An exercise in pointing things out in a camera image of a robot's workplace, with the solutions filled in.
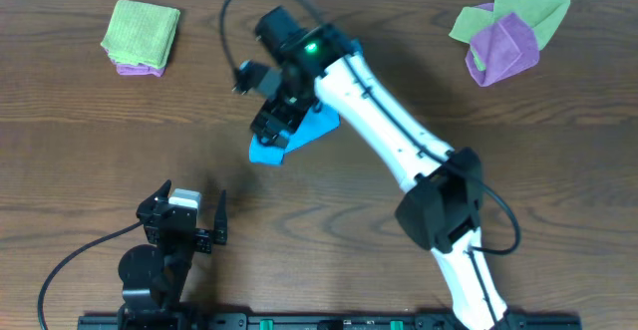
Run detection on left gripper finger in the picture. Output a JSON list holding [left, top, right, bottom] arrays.
[[136, 179, 171, 221], [213, 190, 228, 245]]

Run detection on blue microfiber cloth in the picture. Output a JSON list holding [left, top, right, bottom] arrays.
[[248, 38, 364, 166]]

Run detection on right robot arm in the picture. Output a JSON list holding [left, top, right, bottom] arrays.
[[242, 7, 507, 329]]

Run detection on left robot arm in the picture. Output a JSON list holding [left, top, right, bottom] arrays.
[[117, 180, 228, 329]]

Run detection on folded purple cloth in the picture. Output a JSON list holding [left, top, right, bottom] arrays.
[[110, 56, 165, 77]]

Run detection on folded green cloth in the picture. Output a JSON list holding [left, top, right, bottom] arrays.
[[101, 0, 180, 69]]

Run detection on crumpled purple cloth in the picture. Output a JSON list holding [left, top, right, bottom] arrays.
[[466, 11, 540, 87]]

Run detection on crumpled green cloth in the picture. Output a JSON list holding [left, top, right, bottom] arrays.
[[450, 0, 570, 51]]

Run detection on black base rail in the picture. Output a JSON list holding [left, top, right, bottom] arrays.
[[77, 310, 583, 330]]

